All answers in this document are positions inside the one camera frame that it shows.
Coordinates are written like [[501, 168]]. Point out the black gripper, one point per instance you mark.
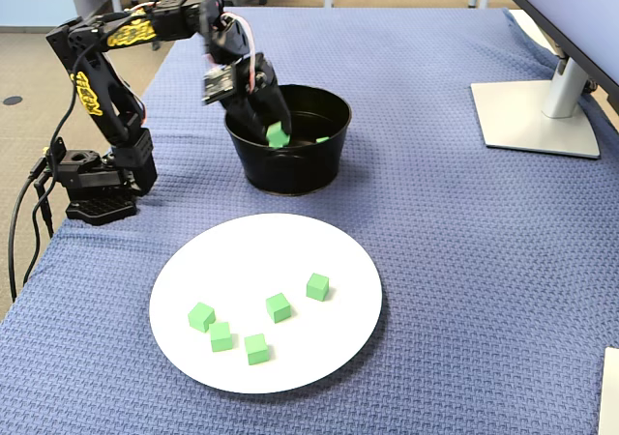
[[265, 98]]

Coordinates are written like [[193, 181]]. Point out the green cube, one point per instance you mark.
[[317, 286], [256, 349], [201, 316], [322, 140], [221, 336], [276, 136], [278, 308]]

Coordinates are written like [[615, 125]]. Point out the white round plate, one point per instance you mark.
[[329, 338]]

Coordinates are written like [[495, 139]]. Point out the black metal bucket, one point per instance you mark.
[[290, 174]]

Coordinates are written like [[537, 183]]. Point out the blue woven tablecloth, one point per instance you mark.
[[435, 261]]

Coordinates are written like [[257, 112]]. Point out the black round floor outlet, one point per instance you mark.
[[13, 100]]

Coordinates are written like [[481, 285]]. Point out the monitor with silver stand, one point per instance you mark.
[[532, 121]]

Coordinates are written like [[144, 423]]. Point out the white flat board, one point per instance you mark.
[[610, 396]]

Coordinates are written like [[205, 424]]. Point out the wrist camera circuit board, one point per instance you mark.
[[220, 86]]

